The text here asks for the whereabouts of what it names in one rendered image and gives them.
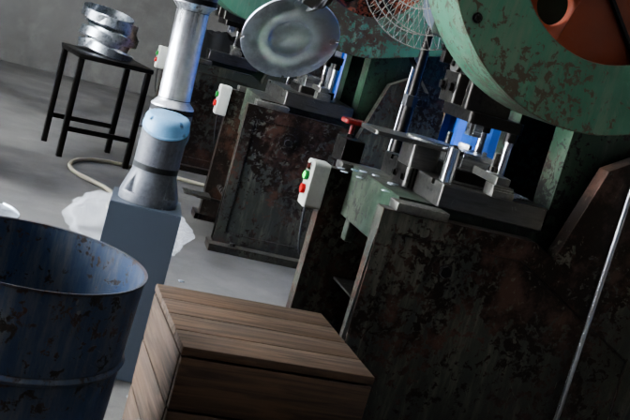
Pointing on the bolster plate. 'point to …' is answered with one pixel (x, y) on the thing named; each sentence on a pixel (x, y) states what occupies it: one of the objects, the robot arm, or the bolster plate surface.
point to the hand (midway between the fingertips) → (310, 7)
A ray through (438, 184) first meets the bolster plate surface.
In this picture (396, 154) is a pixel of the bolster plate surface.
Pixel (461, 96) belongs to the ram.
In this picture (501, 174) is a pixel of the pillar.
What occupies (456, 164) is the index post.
